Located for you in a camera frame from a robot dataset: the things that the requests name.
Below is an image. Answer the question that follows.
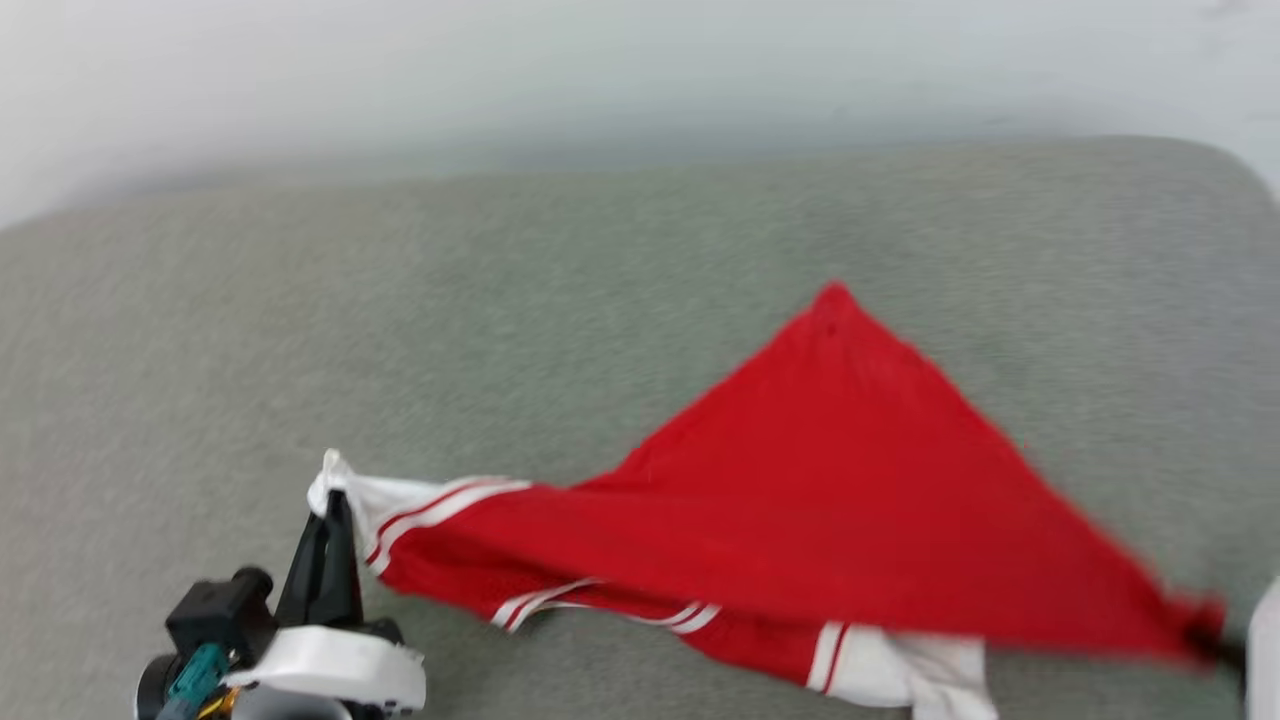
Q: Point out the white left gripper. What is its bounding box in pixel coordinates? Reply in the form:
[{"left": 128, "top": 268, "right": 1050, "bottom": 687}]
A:
[{"left": 222, "top": 489, "right": 428, "bottom": 718}]

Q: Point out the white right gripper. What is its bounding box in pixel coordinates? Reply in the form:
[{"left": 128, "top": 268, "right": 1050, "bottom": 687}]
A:
[{"left": 1195, "top": 578, "right": 1280, "bottom": 720}]

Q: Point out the red basketball jersey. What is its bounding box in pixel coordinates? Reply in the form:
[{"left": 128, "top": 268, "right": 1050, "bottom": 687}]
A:
[{"left": 307, "top": 282, "right": 1228, "bottom": 720}]

